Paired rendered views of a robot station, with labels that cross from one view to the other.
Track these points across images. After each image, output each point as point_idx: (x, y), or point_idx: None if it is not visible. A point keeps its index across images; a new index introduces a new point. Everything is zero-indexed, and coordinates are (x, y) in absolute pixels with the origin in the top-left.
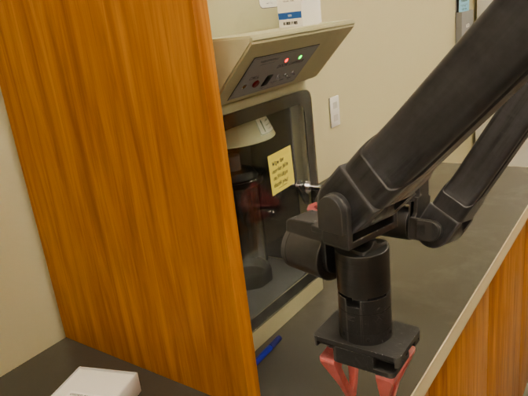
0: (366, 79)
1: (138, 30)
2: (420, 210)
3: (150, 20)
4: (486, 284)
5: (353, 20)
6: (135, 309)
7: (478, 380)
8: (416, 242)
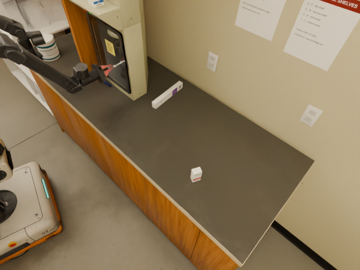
0: None
1: None
2: (74, 78)
3: None
4: (115, 148)
5: (98, 15)
6: None
7: (133, 179)
8: (155, 136)
